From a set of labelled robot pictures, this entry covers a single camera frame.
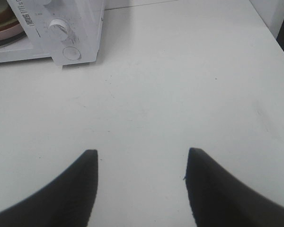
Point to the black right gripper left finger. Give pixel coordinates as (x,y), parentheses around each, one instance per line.
(67,201)

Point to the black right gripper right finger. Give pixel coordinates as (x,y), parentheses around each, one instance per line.
(218,199)

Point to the round microwave door button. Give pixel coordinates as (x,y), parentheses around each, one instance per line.
(71,53)

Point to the pink round plate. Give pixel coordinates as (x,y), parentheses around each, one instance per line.
(11,30)

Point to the toy sandwich with bread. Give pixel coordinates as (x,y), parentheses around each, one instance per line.
(7,16)

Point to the white microwave oven body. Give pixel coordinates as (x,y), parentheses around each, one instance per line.
(85,18)

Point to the lower white microwave knob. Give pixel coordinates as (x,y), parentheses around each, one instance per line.
(59,29)

